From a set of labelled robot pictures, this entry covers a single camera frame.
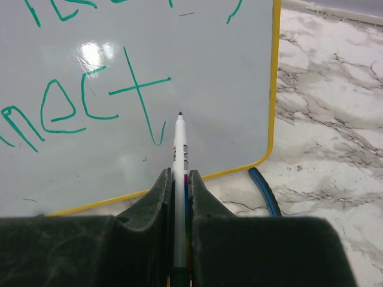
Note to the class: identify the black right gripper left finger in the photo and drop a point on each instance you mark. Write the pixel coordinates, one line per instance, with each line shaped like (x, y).
(128, 249)

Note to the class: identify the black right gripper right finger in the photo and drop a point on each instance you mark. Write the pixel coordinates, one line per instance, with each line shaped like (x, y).
(230, 250)

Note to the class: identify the white green whiteboard marker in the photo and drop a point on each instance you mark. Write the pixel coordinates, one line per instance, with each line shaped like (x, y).
(180, 266)

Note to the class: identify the yellow framed whiteboard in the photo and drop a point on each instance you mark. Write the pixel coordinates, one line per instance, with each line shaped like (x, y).
(91, 90)

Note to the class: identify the blue handled cutting pliers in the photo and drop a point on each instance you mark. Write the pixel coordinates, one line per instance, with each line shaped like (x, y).
(266, 192)

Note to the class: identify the aluminium table edge frame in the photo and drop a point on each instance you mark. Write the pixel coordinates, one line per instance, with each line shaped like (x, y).
(345, 13)

